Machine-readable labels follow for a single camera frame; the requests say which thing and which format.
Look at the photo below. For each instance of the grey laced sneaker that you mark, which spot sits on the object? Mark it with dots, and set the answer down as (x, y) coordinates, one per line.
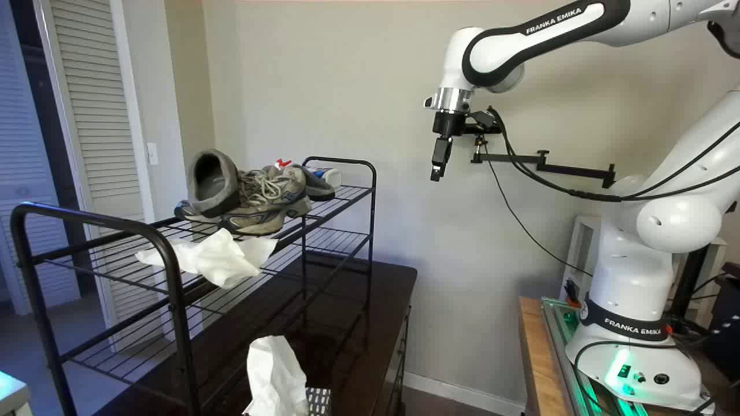
(267, 196)

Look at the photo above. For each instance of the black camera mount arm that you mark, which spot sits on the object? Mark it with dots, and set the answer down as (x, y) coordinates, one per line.
(539, 163)

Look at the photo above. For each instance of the white crumpled tissue on rack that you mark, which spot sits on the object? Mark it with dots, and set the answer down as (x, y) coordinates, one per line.
(223, 260)

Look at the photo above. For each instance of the black metal wire rack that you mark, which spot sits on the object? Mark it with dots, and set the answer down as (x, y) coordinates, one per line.
(197, 294)

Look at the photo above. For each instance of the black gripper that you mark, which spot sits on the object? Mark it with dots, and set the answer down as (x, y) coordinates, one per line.
(450, 125)

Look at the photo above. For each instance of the white light switch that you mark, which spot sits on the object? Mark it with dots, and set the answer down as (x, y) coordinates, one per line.
(153, 158)

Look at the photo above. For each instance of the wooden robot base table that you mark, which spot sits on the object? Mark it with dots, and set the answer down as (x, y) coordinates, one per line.
(539, 360)

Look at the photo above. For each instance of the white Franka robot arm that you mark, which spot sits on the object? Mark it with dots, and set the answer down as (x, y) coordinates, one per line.
(681, 207)

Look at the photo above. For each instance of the dark wooden dresser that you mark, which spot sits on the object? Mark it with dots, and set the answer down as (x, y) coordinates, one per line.
(345, 322)

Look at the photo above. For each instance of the white louvered closet door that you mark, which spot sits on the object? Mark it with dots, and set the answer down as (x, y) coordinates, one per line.
(90, 97)

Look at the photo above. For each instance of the grey suede slipper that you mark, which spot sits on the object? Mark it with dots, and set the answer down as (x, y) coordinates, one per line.
(214, 182)

